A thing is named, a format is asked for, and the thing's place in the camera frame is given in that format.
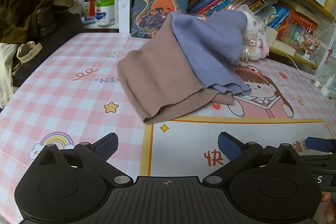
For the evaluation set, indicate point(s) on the person's hand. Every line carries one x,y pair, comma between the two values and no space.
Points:
329,208

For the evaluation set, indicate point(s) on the white green-lid pen jar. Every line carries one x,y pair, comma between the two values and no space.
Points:
104,13

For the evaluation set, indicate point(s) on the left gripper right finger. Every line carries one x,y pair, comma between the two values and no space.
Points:
240,155

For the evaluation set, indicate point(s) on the pink checkered table mat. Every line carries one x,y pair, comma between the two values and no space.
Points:
75,96

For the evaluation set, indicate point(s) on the row of colourful shelf books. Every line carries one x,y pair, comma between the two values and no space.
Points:
269,11

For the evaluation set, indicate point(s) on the dark olive jacket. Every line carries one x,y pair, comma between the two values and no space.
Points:
19,20

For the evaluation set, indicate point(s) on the white wristwatch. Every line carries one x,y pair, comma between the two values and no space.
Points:
26,52

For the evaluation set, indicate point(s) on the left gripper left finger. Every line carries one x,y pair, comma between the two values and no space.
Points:
95,157

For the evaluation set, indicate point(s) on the white pink plush toy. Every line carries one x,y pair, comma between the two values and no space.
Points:
255,46

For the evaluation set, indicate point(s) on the purple and brown sweater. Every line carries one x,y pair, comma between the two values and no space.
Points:
187,64

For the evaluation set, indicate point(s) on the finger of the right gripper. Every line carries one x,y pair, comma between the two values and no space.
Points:
321,145

